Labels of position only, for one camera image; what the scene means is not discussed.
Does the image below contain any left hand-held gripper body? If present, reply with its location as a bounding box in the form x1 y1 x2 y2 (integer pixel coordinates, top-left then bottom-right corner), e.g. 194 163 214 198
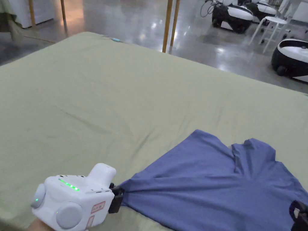
30 163 121 231

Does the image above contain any blue shirt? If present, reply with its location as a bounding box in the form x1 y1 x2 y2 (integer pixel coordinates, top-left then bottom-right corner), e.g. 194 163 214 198
118 129 308 231

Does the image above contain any white and black robot base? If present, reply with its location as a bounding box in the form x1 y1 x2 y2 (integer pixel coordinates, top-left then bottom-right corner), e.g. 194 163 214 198
211 0 254 34
250 0 278 26
271 38 308 84

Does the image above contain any person's left hand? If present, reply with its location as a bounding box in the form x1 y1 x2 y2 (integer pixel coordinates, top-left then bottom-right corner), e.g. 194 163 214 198
26 219 46 231

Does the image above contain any bed with pale green sheet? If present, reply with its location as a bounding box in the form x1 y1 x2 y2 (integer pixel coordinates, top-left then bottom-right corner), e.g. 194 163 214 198
0 31 308 231

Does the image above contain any wooden-legged table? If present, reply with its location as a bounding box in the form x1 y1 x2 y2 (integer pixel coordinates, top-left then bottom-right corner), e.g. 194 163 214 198
28 0 68 30
162 0 181 53

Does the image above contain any white cabinet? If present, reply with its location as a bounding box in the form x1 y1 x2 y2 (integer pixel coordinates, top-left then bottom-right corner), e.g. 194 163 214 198
14 0 56 29

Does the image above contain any green draped cloth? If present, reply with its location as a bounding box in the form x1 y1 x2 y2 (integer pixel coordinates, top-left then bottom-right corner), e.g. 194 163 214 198
0 0 24 41

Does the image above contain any white stool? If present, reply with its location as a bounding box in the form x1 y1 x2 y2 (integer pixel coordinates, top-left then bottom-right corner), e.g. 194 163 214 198
248 9 288 54

